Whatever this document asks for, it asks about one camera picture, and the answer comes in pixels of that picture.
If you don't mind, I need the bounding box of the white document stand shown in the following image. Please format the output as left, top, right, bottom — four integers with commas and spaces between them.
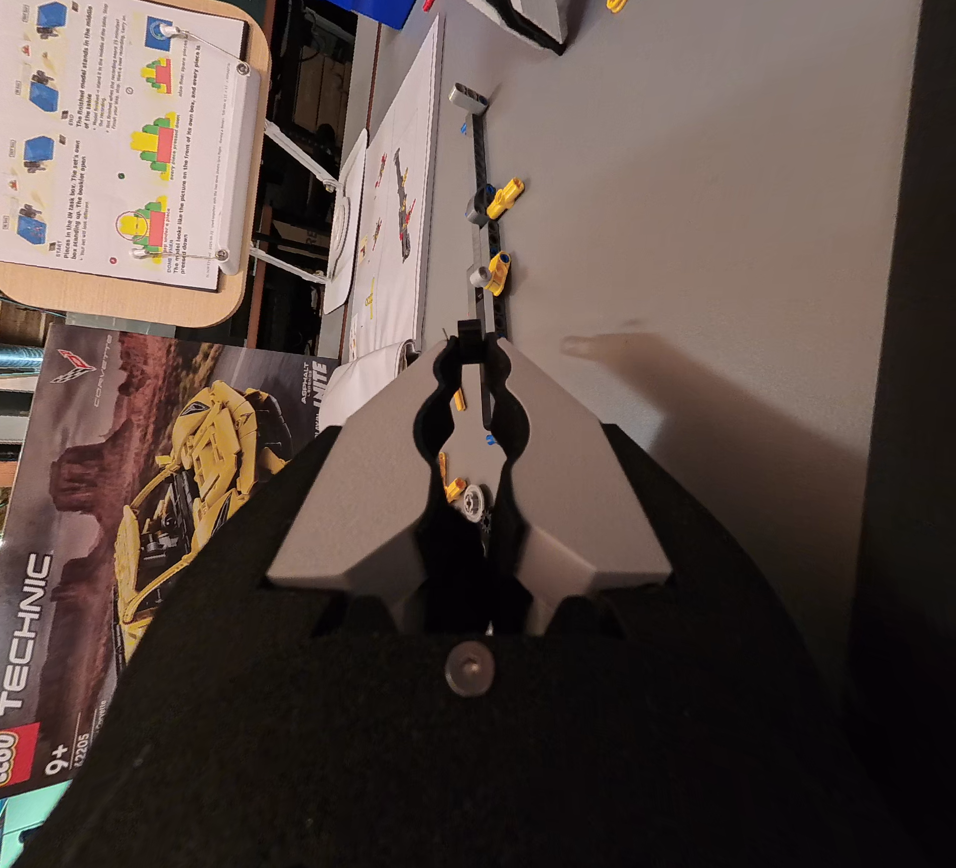
250, 121, 370, 316

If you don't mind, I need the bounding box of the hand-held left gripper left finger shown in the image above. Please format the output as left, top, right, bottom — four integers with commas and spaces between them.
265, 339, 491, 637

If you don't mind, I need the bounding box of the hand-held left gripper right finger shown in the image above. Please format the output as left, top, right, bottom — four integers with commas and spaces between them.
484, 336, 673, 637

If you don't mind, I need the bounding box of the wooden document board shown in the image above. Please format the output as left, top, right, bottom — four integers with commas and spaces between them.
0, 0, 271, 327

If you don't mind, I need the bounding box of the lego set box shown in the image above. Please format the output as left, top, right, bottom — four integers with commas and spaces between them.
0, 323, 341, 798

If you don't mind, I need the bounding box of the open lego instruction booklet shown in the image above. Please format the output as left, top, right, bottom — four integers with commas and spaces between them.
329, 12, 447, 436

